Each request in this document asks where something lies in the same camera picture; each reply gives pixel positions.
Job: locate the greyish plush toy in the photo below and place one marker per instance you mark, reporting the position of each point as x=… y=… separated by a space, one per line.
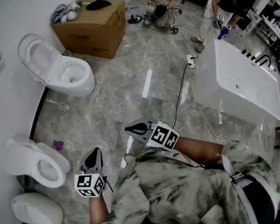
x=74 y=5

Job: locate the grey crumpled cloth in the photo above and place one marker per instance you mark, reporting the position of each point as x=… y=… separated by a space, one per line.
x=57 y=13

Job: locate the person's right forearm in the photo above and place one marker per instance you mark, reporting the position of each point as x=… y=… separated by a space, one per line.
x=198 y=150

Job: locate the black floor device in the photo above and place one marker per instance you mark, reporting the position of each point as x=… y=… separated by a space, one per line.
x=174 y=29
x=133 y=19

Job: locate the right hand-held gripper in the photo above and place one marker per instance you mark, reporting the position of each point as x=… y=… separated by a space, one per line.
x=162 y=136

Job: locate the white toilet bowl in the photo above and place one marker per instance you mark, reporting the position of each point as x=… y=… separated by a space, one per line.
x=83 y=87

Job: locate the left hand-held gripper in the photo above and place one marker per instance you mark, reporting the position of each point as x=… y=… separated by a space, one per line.
x=88 y=185

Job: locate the large cardboard box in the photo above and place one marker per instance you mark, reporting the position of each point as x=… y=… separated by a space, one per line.
x=93 y=32

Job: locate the black bathtub faucet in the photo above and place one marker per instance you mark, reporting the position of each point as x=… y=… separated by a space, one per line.
x=270 y=63

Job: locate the white plush toy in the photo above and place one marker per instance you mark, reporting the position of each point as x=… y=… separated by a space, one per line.
x=72 y=15

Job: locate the person's left forearm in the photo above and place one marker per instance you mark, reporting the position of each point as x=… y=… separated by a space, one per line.
x=98 y=211

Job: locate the person's patterned shirt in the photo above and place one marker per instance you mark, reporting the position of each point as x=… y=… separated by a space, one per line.
x=174 y=184

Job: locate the green waste bin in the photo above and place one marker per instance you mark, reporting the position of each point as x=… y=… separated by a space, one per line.
x=66 y=53

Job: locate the black and white harness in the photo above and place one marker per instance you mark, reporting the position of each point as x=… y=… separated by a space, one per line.
x=256 y=196

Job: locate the purple plastic toy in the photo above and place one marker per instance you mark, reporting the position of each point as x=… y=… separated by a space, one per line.
x=58 y=144

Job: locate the white power strip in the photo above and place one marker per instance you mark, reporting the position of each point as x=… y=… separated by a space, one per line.
x=191 y=61

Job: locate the black cloth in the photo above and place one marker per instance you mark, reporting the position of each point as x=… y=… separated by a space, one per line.
x=98 y=4

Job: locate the white bathtub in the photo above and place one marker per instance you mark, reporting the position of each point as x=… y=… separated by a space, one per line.
x=246 y=86

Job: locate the white egg-shaped toilet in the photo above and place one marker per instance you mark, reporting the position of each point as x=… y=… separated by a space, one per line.
x=38 y=212

